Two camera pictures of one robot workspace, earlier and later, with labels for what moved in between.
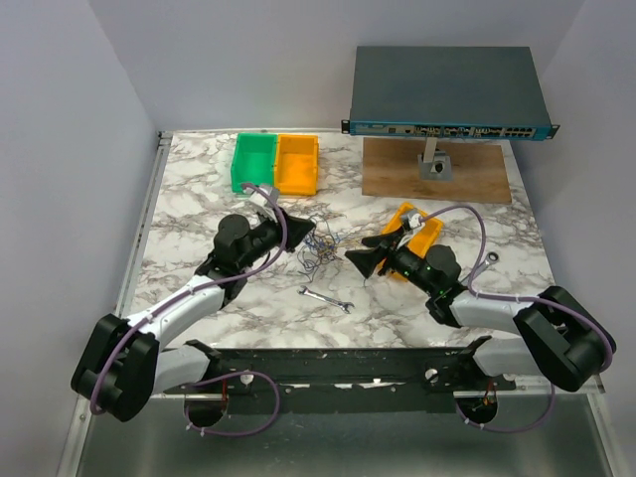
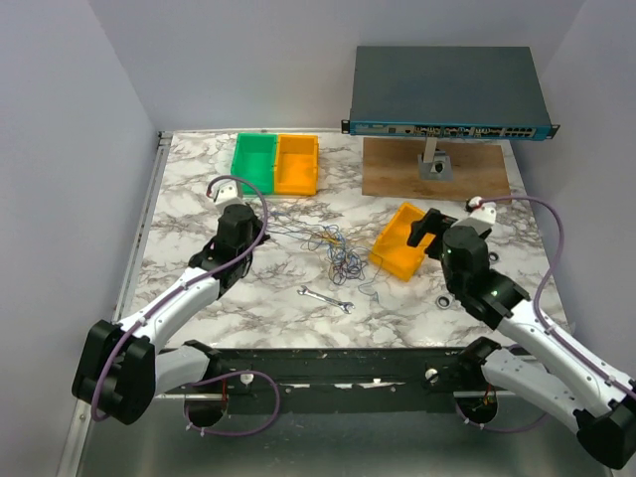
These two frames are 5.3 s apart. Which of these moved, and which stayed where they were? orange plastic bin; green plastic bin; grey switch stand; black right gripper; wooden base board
Moved: black right gripper
Stayed: grey switch stand; green plastic bin; wooden base board; orange plastic bin
